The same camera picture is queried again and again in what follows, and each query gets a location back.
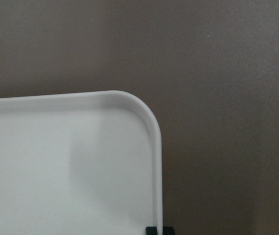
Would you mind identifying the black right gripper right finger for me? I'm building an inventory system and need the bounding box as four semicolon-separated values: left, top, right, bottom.
163;226;175;235

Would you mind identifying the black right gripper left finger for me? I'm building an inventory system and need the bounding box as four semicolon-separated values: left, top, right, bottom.
146;227;158;235

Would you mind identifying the cream rabbit tray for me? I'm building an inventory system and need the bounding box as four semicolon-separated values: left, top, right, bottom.
0;91;163;235

